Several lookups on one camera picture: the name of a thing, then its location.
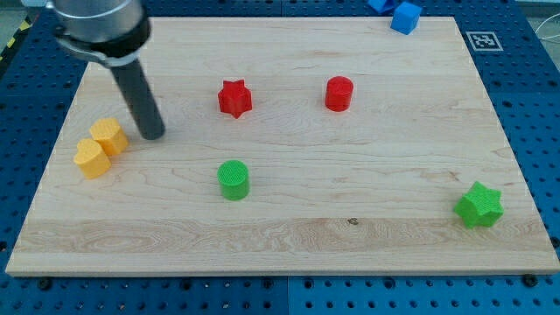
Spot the wooden board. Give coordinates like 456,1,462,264
6,17,559,277

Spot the green cylinder block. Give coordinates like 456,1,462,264
217,160,249,200

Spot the green star block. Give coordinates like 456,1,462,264
453,181,504,228

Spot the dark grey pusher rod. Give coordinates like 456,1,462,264
110,59,165,140

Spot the blue cube block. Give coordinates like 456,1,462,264
390,2,423,35

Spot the yellow hexagon block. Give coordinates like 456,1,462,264
89,117,129,156

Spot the red star block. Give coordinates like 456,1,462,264
218,80,253,119

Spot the fiducial marker tag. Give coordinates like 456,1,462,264
465,31,503,52

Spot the white cable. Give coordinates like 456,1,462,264
534,11,560,45

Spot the blue block at edge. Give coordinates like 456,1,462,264
367,0,396,14

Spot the red cylinder block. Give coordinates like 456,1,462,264
325,76,354,112

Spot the yellow heart block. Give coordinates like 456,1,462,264
73,138,112,179

